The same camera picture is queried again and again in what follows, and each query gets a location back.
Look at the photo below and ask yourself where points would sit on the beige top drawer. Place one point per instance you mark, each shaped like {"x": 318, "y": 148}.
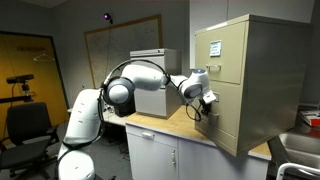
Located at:
{"x": 219, "y": 51}

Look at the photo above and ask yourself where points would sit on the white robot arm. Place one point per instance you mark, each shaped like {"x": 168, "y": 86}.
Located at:
{"x": 86, "y": 120}

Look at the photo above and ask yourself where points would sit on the wood-framed whiteboard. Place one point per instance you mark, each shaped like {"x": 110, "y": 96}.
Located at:
{"x": 107, "y": 47}

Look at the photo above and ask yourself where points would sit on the white wire clothes hanger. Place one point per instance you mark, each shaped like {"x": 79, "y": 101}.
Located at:
{"x": 44, "y": 57}

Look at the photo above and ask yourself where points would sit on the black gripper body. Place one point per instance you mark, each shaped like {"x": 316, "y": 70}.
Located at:
{"x": 205, "y": 108}

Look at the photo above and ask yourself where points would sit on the black office chair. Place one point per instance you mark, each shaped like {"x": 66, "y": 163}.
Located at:
{"x": 30, "y": 133}

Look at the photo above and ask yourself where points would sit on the beige drawer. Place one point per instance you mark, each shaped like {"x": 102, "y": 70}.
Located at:
{"x": 221, "y": 124}
{"x": 219, "y": 51}

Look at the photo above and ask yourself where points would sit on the beige bottom drawer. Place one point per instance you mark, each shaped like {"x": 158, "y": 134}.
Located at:
{"x": 221, "y": 124}

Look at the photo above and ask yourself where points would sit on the stainless steel sink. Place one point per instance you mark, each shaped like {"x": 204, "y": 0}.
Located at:
{"x": 294, "y": 148}

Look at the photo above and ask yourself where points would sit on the purple-lit camera on pole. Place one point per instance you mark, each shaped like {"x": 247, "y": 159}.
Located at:
{"x": 108, "y": 17}

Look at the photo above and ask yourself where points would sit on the red and white box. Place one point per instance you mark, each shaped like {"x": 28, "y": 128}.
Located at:
{"x": 312, "y": 117}

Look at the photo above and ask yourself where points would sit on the beige two-drawer file cabinet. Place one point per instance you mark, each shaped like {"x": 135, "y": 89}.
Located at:
{"x": 274, "y": 63}

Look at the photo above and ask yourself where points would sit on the white base cabinet counter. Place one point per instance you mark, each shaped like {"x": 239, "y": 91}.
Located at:
{"x": 172, "y": 149}

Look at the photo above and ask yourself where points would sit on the grey small file cabinet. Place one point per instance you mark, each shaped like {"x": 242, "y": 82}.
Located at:
{"x": 155, "y": 96}

